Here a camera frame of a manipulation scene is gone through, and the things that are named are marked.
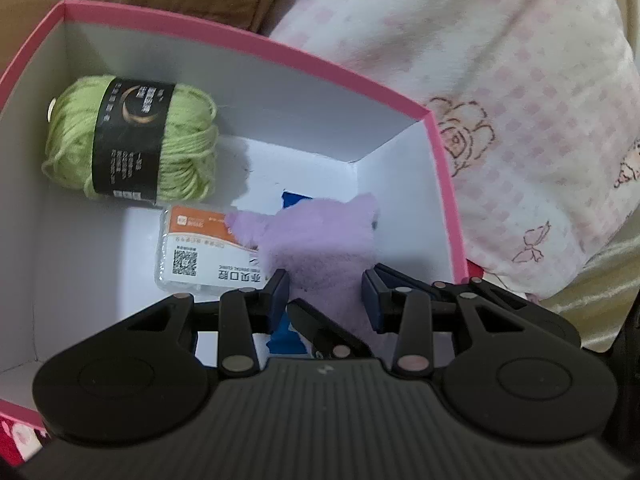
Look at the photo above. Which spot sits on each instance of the green yarn ball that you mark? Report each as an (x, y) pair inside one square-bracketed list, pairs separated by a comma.
[(190, 150)]

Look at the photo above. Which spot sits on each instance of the clear floss pick box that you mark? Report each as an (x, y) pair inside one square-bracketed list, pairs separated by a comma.
[(200, 260)]

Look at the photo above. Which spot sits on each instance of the pink cardboard box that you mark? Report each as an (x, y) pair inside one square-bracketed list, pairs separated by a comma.
[(75, 270)]

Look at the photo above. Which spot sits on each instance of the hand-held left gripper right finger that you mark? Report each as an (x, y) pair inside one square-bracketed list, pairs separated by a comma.
[(372, 305)]

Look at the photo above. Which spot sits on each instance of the purple plush toy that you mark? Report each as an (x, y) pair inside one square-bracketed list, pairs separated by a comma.
[(320, 240)]

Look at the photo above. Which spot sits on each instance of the blue wet wipes pack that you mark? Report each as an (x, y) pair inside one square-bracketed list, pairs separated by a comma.
[(287, 342)]

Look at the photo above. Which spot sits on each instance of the bear print blanket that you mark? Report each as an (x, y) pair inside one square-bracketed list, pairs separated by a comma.
[(20, 440)]

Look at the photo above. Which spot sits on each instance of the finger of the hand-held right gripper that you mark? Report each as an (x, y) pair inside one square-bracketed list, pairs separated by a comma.
[(450, 292), (320, 330)]

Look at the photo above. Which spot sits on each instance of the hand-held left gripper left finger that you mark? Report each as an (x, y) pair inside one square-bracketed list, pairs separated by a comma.
[(280, 300)]

